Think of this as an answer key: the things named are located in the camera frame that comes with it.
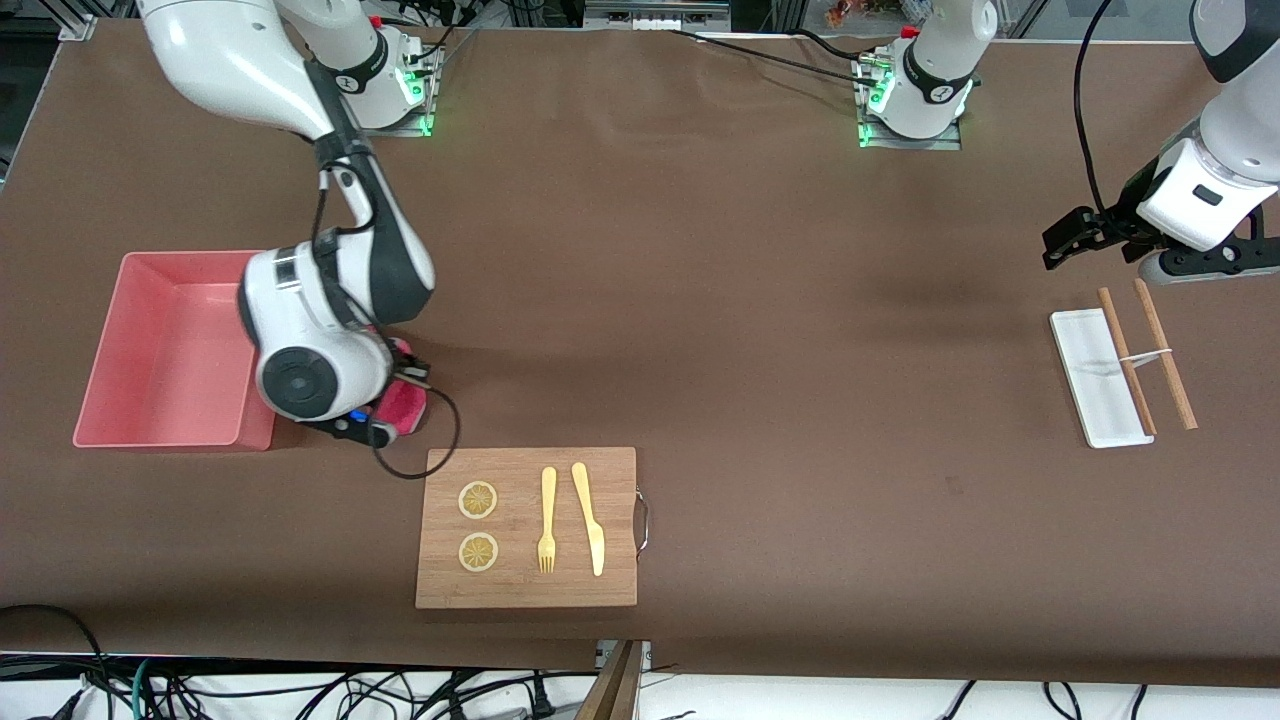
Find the white rectangular tray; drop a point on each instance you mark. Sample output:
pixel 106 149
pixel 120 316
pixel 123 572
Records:
pixel 1090 380

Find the aluminium frame bracket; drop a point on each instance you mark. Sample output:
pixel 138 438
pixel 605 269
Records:
pixel 78 25

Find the wooden plank piece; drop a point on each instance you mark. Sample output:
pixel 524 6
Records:
pixel 612 690

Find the lemon slice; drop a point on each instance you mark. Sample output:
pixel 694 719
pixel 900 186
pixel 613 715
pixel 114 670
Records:
pixel 478 552
pixel 478 500

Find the pink plastic bin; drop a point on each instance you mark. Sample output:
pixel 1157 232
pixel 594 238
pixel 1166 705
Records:
pixel 160 350

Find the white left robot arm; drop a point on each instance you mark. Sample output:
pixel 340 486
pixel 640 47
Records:
pixel 1210 190

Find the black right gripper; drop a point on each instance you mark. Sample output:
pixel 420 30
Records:
pixel 403 361

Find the yellow plastic knife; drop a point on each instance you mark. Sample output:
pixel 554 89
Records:
pixel 590 520

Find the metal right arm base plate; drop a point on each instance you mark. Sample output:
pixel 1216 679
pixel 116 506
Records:
pixel 425 110

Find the yellow plastic fork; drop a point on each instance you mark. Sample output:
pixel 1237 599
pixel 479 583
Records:
pixel 548 500

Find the grey power strip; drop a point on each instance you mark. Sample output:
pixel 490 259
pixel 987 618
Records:
pixel 655 15

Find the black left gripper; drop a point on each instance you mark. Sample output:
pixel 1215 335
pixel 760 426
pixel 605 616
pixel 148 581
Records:
pixel 1122 222

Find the orange background object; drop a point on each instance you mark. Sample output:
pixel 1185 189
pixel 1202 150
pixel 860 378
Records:
pixel 845 10

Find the pink and grey cloth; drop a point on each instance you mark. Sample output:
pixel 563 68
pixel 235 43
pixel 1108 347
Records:
pixel 408 408

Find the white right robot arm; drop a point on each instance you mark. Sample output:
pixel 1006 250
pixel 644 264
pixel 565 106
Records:
pixel 310 320

